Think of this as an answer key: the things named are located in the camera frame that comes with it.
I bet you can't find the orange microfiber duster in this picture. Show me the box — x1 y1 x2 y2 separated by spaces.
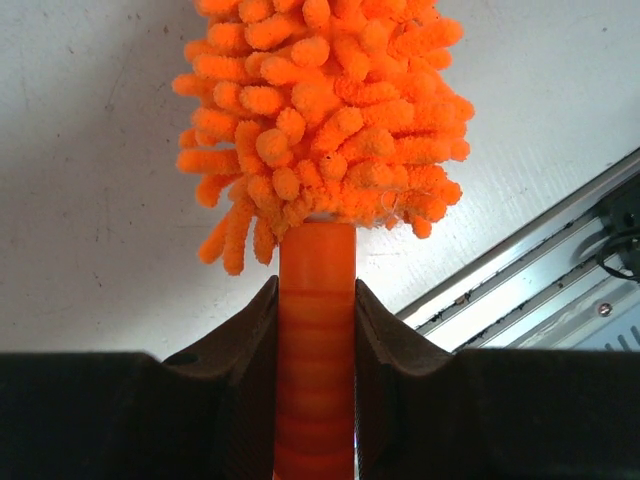
173 1 475 479

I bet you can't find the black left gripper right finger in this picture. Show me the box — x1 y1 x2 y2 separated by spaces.
355 282 639 479

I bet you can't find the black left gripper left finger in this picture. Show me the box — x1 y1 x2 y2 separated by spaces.
1 278 278 479

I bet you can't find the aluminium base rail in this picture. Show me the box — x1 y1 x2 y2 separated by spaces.
397 151 639 352

